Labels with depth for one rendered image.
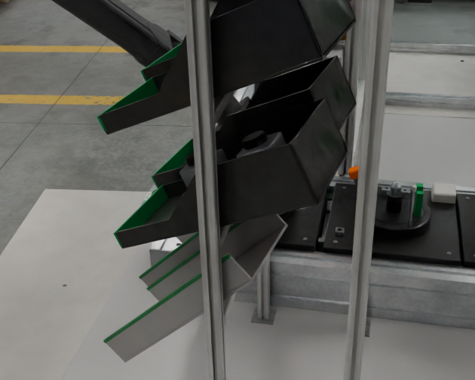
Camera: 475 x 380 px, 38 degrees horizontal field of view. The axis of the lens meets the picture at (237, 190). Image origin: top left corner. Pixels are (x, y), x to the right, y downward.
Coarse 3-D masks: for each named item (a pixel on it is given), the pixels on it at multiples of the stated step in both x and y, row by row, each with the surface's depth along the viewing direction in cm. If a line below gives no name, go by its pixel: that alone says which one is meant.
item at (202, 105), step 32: (192, 0) 64; (384, 0) 60; (192, 32) 65; (384, 32) 61; (192, 64) 66; (384, 64) 62; (192, 96) 68; (384, 96) 64; (192, 128) 70; (352, 256) 74; (352, 288) 75; (256, 320) 123; (352, 320) 78; (224, 352) 86; (352, 352) 81
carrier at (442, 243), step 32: (352, 192) 140; (384, 192) 134; (416, 192) 129; (448, 192) 135; (352, 224) 130; (384, 224) 126; (416, 224) 126; (448, 224) 129; (384, 256) 122; (416, 256) 121; (448, 256) 120
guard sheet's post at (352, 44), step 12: (360, 0) 130; (360, 12) 131; (360, 24) 132; (348, 36) 133; (360, 36) 134; (348, 48) 135; (348, 60) 136; (348, 72) 137; (348, 120) 143; (348, 132) 144; (348, 144) 145; (348, 156) 146; (348, 168) 148
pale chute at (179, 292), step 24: (240, 240) 95; (264, 240) 93; (192, 264) 101; (240, 264) 92; (168, 288) 105; (192, 288) 85; (240, 288) 82; (144, 312) 91; (168, 312) 89; (192, 312) 87; (120, 336) 95; (144, 336) 93
